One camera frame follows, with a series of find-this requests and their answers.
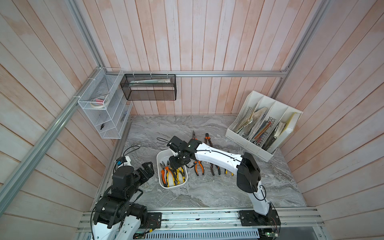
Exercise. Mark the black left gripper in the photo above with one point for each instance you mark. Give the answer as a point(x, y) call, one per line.
point(150, 171)

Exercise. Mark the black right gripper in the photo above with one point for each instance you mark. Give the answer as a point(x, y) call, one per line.
point(173, 163)

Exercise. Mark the orange grey long-nose pliers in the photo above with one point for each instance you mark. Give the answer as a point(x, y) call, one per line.
point(198, 165)

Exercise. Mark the white plastic storage box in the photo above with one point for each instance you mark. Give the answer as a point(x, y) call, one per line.
point(163, 156)

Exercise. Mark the dark orange-tipped pliers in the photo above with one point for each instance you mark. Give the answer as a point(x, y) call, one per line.
point(207, 140)

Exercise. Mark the yellow black pliers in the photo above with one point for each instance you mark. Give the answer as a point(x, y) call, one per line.
point(228, 172)

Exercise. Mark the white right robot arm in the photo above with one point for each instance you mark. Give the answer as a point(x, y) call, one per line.
point(243, 166)

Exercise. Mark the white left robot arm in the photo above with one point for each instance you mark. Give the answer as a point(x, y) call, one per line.
point(116, 216)

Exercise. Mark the white desktop file organizer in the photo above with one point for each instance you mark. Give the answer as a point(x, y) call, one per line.
point(262, 125)

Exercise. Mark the tape roll on shelf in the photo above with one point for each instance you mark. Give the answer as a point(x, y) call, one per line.
point(98, 103)

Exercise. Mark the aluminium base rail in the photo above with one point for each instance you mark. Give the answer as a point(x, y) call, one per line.
point(214, 218)

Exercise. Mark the white wire mesh shelf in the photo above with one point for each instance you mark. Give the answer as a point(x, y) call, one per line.
point(111, 120)

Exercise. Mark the black mesh wall basket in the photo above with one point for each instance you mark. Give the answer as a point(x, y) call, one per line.
point(149, 87)

